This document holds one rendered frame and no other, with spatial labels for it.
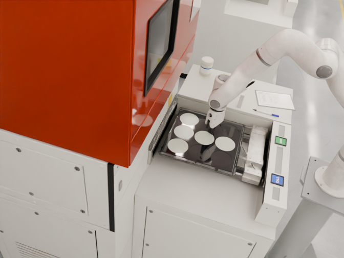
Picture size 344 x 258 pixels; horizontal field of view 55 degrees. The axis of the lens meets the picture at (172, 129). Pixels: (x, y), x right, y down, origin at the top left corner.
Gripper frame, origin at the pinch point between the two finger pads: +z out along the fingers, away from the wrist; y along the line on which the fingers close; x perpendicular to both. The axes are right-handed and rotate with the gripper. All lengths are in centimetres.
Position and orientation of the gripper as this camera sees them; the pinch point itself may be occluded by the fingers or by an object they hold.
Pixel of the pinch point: (211, 130)
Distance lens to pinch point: 171.4
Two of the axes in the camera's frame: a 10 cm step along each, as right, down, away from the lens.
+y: 6.8, -4.4, 5.9
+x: -7.3, -5.1, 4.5
